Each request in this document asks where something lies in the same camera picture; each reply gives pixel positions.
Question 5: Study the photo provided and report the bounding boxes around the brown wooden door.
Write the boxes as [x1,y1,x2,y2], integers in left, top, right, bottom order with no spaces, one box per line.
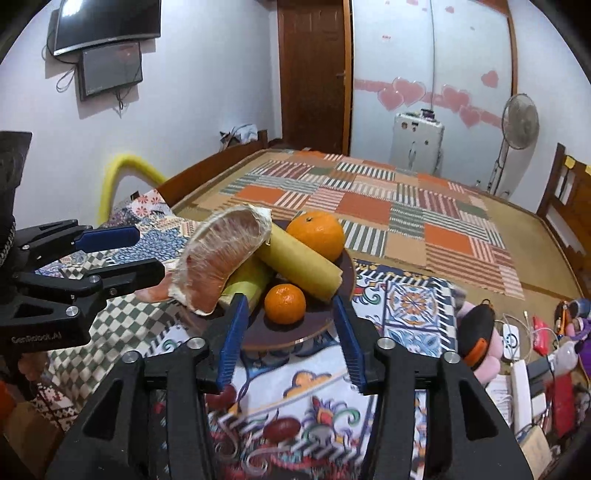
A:
[277,0,354,155]

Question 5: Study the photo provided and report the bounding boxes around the white power strip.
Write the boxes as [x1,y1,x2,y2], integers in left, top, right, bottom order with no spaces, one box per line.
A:
[509,360,533,432]

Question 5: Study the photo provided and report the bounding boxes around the black wall television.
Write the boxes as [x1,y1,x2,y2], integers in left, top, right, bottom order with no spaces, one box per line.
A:
[53,0,162,57]

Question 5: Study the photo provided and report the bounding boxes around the white metal case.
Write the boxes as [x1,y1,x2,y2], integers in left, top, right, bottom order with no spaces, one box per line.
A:
[390,111,445,175]

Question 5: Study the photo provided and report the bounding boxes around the standing electric fan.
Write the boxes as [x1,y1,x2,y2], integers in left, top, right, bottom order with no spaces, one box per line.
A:
[488,93,540,197]

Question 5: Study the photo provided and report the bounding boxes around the yellow banana piece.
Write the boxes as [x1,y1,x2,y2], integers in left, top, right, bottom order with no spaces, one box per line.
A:
[255,226,343,301]
[218,256,274,310]

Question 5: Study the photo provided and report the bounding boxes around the black television cable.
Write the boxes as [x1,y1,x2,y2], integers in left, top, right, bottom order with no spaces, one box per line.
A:
[44,34,78,92]

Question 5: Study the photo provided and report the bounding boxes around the printed patchwork quilt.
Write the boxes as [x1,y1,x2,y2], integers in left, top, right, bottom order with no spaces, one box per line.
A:
[0,189,467,480]

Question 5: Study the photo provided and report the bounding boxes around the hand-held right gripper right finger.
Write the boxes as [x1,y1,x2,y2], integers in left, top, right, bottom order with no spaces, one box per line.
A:
[332,295,536,480]

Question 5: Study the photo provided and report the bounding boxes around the large orange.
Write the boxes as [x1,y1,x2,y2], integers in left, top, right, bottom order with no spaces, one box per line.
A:
[286,211,346,263]

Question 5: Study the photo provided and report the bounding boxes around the pink red packet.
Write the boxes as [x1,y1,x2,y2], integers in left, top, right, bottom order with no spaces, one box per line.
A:
[532,316,551,357]

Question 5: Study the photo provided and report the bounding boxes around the white charger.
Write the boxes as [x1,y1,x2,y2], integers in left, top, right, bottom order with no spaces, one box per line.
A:
[501,323,526,361]

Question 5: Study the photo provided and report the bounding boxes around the pink plush toy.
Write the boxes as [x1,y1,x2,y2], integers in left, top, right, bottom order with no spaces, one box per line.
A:
[456,299,503,385]

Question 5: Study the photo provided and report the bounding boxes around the tan woven bed mat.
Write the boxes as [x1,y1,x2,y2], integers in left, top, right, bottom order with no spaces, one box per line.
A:
[173,148,585,301]

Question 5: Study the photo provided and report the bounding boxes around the striped patchwork blanket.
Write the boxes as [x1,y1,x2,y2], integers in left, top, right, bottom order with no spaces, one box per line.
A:
[219,150,525,298]

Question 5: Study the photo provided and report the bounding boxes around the peeled pomelo segment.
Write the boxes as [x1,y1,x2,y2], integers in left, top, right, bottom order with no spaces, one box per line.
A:
[168,205,273,317]
[134,272,185,304]

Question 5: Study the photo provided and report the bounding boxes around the dark purple plate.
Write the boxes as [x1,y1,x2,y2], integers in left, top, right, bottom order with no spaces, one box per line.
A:
[185,219,356,352]

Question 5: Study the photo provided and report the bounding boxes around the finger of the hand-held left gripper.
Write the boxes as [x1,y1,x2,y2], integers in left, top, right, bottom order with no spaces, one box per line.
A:
[9,258,166,324]
[13,220,140,261]

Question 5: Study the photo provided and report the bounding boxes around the pink heart stickers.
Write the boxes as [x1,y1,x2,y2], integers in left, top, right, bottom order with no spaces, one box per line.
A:
[353,0,504,130]

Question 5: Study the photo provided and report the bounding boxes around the red box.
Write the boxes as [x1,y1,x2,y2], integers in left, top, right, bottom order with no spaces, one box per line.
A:
[551,374,576,439]

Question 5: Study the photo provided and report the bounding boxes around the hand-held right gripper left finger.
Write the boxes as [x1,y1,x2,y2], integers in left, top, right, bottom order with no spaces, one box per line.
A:
[44,293,252,480]

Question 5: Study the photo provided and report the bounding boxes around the frosted sliding wardrobe door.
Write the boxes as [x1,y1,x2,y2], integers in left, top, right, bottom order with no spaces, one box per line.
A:
[352,0,435,162]
[431,0,515,191]

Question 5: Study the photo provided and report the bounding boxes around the yellow foam tube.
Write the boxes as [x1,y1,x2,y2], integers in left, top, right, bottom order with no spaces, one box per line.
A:
[99,154,168,222]

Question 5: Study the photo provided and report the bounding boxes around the black oval device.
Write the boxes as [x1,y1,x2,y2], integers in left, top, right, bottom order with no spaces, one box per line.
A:
[457,302,497,370]

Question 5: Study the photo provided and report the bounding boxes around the pile of bags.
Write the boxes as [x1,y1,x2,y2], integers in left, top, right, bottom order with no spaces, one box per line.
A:
[219,124,259,151]

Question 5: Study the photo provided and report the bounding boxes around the small orange tangerine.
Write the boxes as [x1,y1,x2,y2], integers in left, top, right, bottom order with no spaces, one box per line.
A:
[264,283,307,325]

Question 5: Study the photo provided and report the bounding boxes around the small black wall monitor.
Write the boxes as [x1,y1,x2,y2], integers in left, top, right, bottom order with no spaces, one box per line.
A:
[78,41,144,101]

